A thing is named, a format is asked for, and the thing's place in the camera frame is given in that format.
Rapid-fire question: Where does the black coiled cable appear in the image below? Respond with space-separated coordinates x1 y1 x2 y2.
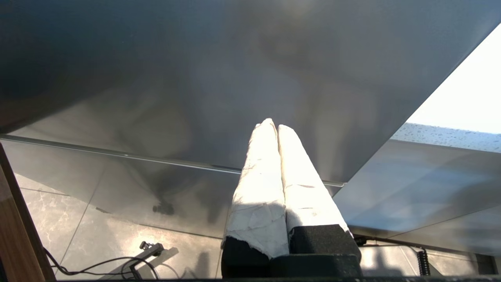
354 236 431 277

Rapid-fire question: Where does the black cabinet foot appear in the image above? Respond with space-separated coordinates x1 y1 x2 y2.
476 253 496 275

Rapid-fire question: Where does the thin black floor cable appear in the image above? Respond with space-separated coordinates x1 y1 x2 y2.
42 246 161 280

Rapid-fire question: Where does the small metal floor bracket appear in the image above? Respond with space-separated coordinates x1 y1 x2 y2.
129 241 165 279

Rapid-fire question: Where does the grey base cabinet front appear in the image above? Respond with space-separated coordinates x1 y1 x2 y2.
333 139 501 256

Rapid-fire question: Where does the grey steel appliance door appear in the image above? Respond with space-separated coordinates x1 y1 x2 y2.
0 0 501 184
0 139 243 239

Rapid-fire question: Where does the white tall cabinet side panel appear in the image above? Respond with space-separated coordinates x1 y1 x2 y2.
406 23 501 134

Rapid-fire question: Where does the brown wooden furniture panel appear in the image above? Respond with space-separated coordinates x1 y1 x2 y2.
0 143 56 282

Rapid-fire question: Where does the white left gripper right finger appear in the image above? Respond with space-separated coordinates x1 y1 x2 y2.
271 125 362 278

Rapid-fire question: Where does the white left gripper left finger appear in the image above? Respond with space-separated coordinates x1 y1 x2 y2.
221 118 290 278

